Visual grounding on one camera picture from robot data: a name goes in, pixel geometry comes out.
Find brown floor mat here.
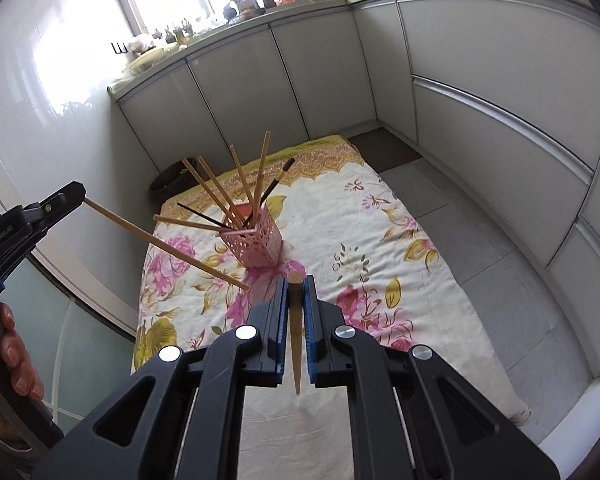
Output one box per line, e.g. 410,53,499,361
347,126,423,173

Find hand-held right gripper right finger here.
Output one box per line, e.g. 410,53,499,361
304,275,563,480

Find row of small bottles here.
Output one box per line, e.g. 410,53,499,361
152,19,196,43

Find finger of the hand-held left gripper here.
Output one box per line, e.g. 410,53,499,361
21,182,87,228

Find dark woven trash basket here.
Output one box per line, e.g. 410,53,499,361
148,162,198,203

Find white kitchen cabinet run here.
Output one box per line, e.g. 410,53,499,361
117,10,381,173
352,0,600,386

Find person's left hand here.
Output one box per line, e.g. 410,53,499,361
0,302,45,402

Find wooden chopstick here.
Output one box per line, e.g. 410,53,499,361
287,271,305,396
252,131,272,211
230,145,249,221
82,197,251,291
153,214,226,235
197,155,246,226
181,157,241,228

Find black chopstick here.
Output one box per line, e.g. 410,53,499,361
247,157,296,223
177,203,231,228

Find pink perforated utensil holder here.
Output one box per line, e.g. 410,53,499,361
219,201,283,270

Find floral blanket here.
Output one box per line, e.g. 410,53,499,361
132,134,533,480

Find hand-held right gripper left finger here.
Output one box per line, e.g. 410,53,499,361
30,276,288,480

